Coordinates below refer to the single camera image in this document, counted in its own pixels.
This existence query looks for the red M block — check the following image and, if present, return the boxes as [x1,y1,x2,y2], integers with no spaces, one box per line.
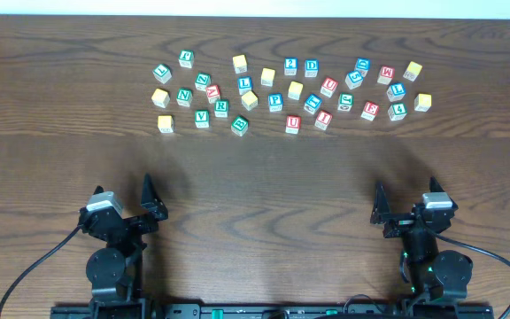
[377,66,395,85]

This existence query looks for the blue D block right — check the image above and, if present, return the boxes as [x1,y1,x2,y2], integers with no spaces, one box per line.
[354,58,371,77]

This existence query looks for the red E block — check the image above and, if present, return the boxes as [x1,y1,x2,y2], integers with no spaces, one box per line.
[361,101,380,121]

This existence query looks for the blue 5 block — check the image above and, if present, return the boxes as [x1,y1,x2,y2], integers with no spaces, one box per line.
[345,71,364,89]

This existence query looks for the blue l block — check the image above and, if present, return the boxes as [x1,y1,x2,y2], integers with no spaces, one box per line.
[237,76,252,96]
[387,82,406,102]

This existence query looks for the green 4 block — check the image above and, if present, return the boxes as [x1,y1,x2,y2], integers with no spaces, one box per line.
[388,103,408,121]

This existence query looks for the blue d block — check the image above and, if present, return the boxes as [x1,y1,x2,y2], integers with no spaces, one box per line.
[305,59,319,78]
[354,58,371,77]

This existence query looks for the left black cable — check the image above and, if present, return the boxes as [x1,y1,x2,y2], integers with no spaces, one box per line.
[0,224,84,319]

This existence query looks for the green V block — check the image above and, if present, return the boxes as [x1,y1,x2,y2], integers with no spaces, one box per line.
[194,110,210,128]

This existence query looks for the green N block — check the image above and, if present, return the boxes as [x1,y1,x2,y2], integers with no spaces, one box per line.
[176,88,193,107]

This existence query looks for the yellow G block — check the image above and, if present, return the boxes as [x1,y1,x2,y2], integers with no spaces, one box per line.
[414,93,432,112]

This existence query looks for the red A block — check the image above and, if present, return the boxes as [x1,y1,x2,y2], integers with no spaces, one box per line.
[205,84,220,104]

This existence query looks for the yellow K block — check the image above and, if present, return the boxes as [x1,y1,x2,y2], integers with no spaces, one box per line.
[158,115,174,134]

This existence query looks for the yellow o block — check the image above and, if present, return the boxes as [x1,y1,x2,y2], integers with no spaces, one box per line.
[288,81,304,100]
[241,90,259,111]

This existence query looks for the green L block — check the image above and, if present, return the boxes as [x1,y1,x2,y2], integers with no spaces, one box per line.
[152,64,172,84]

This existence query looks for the blue P block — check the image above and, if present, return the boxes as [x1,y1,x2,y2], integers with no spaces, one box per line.
[267,93,283,113]

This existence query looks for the yellow S block top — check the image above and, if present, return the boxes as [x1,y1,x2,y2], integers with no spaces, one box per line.
[232,54,248,74]

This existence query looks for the yellow C block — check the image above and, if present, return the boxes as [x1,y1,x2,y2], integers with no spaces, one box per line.
[151,89,170,108]

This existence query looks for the green R block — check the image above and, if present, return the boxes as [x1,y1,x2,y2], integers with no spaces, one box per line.
[214,99,229,118]

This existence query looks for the red I block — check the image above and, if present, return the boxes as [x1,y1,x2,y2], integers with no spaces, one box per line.
[314,110,333,130]

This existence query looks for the blue T block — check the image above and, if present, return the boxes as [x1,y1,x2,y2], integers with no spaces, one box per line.
[304,94,322,114]

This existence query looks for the blue L block right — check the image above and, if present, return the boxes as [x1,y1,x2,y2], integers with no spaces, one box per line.
[387,82,406,102]

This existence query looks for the red u block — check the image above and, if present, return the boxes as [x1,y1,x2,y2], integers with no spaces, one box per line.
[285,115,302,135]
[320,77,339,97]

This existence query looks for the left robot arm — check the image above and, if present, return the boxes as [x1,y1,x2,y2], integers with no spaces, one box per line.
[78,175,168,319]

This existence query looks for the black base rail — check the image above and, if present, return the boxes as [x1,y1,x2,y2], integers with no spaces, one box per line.
[50,303,494,319]

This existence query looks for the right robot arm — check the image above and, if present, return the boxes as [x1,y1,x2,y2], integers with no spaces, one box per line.
[370,177,473,316]

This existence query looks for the yellow O block centre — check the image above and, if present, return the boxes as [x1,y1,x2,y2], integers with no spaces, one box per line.
[288,81,304,100]

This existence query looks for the green B block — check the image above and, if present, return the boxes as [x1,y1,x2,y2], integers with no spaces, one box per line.
[230,115,249,136]

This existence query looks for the green Z block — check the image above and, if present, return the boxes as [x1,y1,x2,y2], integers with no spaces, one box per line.
[194,73,212,91]

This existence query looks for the yellow block top right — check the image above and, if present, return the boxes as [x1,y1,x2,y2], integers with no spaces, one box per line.
[403,61,422,82]

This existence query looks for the green J block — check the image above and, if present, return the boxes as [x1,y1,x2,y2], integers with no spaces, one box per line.
[178,50,194,68]

